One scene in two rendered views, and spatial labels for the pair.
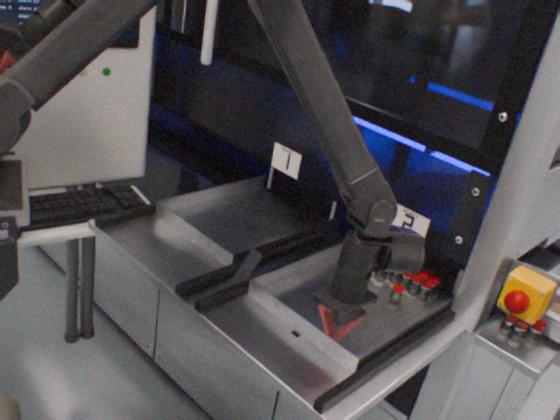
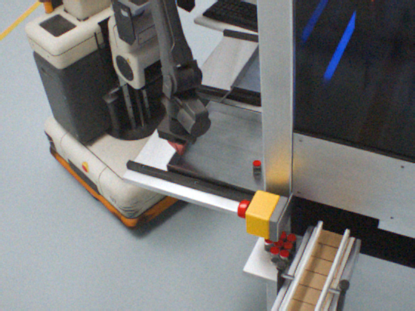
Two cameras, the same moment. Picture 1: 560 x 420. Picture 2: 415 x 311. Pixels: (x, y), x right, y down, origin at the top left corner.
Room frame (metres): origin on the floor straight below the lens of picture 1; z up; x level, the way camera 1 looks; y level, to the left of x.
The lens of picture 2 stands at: (0.64, -1.25, 2.04)
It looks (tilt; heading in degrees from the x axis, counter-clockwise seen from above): 46 degrees down; 80
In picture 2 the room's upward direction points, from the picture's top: 7 degrees counter-clockwise
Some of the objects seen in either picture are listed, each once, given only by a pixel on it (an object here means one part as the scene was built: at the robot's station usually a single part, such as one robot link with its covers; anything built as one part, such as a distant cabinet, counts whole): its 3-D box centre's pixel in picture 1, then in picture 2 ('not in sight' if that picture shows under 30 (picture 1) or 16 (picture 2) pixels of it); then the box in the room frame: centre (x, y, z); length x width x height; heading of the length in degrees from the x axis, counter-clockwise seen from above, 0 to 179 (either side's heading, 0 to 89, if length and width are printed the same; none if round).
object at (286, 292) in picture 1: (358, 293); (248, 152); (0.94, -0.18, 0.90); 0.34 x 0.26 x 0.04; 139
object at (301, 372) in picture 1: (279, 269); (258, 113); (1.01, -0.02, 0.87); 0.70 x 0.48 x 0.02; 50
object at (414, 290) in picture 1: (391, 274); not in sight; (1.02, -0.25, 0.90); 0.18 x 0.02 x 0.05; 49
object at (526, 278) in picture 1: (527, 293); (266, 215); (0.89, -0.47, 1.00); 0.08 x 0.07 x 0.07; 140
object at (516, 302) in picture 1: (517, 301); (247, 209); (0.85, -0.44, 0.99); 0.04 x 0.04 x 0.04; 50
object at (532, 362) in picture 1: (520, 342); (281, 259); (0.91, -0.50, 0.87); 0.14 x 0.13 x 0.02; 140
